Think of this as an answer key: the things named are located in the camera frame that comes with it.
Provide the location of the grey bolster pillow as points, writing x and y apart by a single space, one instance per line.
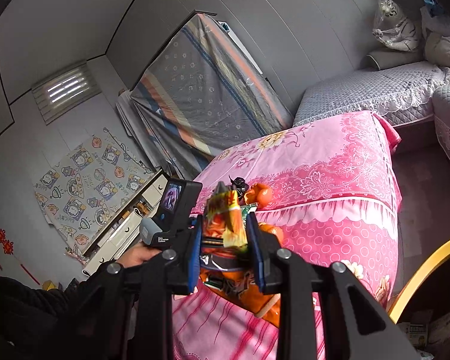
390 60

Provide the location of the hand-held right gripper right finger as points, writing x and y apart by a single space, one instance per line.
258 262

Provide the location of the small yellow box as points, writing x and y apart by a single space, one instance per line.
50 285

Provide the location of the white plastic sheet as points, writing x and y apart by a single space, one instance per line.
135 127

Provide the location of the person's left hand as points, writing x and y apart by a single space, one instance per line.
137 258

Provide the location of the orange snack packet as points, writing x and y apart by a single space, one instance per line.
225 217

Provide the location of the grey ruffled cushion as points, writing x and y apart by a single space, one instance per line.
442 50

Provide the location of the black bin with yellow rim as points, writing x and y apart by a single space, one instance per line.
429 264

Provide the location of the white drawer cabinet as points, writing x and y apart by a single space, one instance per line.
135 217

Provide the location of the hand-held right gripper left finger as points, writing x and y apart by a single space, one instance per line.
194 262

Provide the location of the grey quilted daybed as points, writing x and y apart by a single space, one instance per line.
367 90

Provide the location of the cartoon printed cloth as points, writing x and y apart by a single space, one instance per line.
90 187

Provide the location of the small white green box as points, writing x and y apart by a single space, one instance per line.
416 333

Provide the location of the orange tangerine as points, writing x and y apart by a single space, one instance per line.
273 232
262 195

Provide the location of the white window blind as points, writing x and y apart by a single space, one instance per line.
67 86

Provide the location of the pink floral bed cover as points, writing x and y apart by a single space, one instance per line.
322 195

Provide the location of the person's left forearm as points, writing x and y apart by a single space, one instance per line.
18 307

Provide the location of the tiger plush in plastic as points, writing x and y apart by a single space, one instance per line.
395 26

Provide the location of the black plastic bag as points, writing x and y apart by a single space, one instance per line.
238 183

